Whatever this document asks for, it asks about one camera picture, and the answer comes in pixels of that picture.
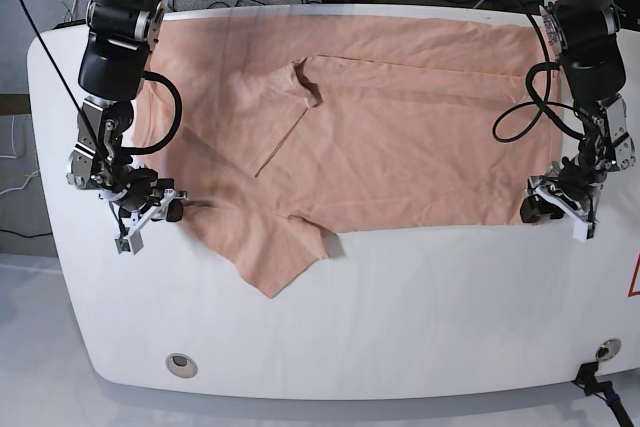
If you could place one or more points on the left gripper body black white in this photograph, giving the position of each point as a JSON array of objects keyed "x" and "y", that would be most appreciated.
[{"x": 573, "y": 188}]

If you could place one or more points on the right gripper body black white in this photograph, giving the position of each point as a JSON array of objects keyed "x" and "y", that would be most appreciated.
[{"x": 136, "y": 197}]

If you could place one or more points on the peach pink T-shirt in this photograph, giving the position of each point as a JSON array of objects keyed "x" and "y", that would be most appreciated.
[{"x": 294, "y": 126}]

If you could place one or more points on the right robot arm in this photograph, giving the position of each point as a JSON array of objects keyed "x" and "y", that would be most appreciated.
[{"x": 122, "y": 36}]

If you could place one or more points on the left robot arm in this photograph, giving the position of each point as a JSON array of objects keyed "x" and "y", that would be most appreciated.
[{"x": 583, "y": 36}]

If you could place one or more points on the red triangle warning sticker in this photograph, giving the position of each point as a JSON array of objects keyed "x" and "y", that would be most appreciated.
[{"x": 634, "y": 289}]

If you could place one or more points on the left grey table grommet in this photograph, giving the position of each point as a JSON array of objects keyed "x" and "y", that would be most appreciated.
[{"x": 181, "y": 366}]

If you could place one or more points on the grey table grommet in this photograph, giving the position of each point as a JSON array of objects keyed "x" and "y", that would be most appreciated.
[
  {"x": 608, "y": 350},
  {"x": 181, "y": 366}
]

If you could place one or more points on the right grey table grommet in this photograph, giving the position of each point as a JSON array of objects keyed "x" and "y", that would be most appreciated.
[{"x": 608, "y": 350}]

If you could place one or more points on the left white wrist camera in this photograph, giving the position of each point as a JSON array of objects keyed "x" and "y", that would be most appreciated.
[{"x": 583, "y": 230}]

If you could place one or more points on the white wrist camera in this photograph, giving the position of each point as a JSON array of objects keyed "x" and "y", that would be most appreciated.
[
  {"x": 583, "y": 230},
  {"x": 131, "y": 243}
]

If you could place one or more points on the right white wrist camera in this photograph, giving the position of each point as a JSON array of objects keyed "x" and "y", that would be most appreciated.
[{"x": 131, "y": 243}]

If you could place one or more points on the black clamp with cable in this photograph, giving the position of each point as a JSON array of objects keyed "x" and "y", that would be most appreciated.
[{"x": 587, "y": 382}]

